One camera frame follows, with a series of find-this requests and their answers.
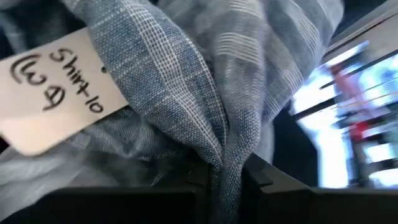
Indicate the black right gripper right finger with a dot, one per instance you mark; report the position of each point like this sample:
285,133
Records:
295,205

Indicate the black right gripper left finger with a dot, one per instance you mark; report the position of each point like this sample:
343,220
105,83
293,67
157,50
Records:
124,205

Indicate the light blue plaid shirt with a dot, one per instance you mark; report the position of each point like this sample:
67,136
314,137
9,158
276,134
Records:
192,77

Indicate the white paper shirt tag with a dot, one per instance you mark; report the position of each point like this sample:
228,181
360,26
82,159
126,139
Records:
53,93

